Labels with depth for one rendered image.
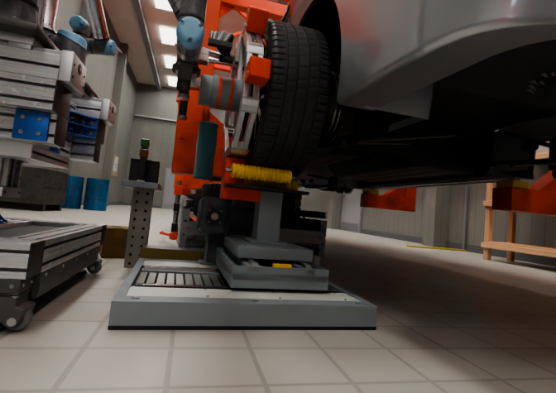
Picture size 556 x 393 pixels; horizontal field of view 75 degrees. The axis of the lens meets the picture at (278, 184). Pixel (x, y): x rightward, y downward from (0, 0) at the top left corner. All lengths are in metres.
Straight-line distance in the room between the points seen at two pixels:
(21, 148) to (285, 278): 0.95
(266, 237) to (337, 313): 0.47
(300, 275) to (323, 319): 0.19
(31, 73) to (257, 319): 0.97
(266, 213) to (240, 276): 0.36
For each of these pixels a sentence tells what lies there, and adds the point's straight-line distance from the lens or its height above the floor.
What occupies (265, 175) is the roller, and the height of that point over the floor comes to 0.50.
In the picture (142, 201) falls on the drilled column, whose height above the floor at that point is 0.35.
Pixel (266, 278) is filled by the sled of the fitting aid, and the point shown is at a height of 0.13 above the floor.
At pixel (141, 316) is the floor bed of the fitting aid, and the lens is 1.14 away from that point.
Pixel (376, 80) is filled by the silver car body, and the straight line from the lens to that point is 1.06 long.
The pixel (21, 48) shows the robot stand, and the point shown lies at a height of 0.76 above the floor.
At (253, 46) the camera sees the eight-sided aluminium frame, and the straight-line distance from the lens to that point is 1.42.
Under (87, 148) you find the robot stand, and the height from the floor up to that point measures 0.55.
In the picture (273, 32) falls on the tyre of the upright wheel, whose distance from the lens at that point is 1.46.
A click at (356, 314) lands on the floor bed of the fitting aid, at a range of 1.29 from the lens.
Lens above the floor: 0.36
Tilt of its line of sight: 4 degrees up
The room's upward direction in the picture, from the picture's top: 5 degrees clockwise
